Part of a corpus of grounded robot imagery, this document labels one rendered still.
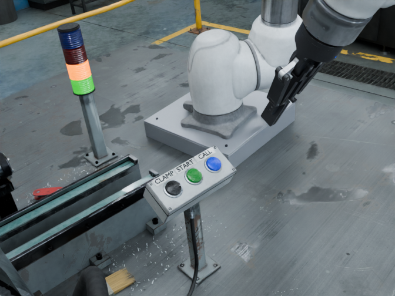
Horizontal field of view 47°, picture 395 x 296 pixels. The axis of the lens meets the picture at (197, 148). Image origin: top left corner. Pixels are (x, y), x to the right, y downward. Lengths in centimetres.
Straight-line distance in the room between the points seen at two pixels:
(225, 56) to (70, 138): 62
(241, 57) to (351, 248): 58
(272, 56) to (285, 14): 12
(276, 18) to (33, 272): 87
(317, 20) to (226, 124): 71
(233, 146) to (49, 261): 58
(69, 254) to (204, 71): 60
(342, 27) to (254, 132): 71
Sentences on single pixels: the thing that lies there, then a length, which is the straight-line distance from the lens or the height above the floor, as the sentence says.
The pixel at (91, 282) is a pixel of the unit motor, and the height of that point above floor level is 127.
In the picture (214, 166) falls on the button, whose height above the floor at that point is 107.
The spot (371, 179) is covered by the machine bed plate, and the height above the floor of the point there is 80.
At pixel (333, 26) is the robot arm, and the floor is 135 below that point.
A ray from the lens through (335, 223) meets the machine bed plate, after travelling 115.
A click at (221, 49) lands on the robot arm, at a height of 111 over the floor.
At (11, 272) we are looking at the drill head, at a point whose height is 110.
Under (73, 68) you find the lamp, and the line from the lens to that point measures 128.
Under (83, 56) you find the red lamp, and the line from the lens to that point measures 128.
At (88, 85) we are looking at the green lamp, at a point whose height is 105.
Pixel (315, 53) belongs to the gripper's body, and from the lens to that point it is 72.
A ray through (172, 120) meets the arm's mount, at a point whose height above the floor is 86.
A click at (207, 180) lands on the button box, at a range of 86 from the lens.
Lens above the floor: 158
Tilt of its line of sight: 34 degrees down
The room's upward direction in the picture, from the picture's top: 6 degrees counter-clockwise
